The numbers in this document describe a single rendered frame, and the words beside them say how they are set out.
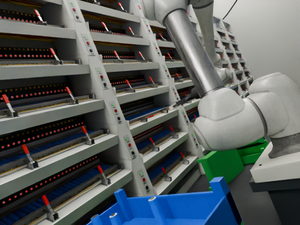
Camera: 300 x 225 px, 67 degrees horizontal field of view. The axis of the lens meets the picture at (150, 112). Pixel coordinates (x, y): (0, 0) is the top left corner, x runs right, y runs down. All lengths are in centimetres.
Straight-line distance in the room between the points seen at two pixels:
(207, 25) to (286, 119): 58
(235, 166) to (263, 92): 79
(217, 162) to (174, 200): 96
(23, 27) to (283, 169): 109
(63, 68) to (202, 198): 84
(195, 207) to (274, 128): 49
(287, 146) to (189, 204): 51
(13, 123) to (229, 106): 74
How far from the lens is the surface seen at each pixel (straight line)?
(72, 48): 129
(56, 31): 120
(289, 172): 83
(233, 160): 156
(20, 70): 100
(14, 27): 110
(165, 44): 203
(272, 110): 85
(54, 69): 107
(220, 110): 81
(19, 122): 91
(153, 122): 141
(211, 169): 139
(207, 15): 117
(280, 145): 92
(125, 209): 61
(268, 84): 88
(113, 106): 118
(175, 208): 51
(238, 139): 82
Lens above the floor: 54
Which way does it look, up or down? 2 degrees up
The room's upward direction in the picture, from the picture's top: 22 degrees counter-clockwise
